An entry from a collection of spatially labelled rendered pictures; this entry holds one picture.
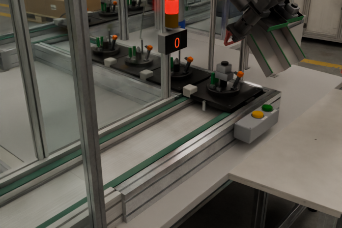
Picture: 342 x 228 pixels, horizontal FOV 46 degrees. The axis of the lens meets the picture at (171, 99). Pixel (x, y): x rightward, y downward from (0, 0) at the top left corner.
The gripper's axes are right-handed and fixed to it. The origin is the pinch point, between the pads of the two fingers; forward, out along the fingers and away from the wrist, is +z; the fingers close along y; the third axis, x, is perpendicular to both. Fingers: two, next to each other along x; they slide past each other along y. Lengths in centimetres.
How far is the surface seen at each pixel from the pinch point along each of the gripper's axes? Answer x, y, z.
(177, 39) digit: -9.5, 18.9, 2.5
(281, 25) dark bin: 4.7, -27.9, -8.2
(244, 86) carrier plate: 16.5, -8.7, 12.5
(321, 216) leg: 67, 26, -8
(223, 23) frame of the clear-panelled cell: -33, -85, 54
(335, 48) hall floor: 7, -382, 145
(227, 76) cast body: 10.4, 2.3, 7.3
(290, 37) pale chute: 8.1, -48.5, 3.2
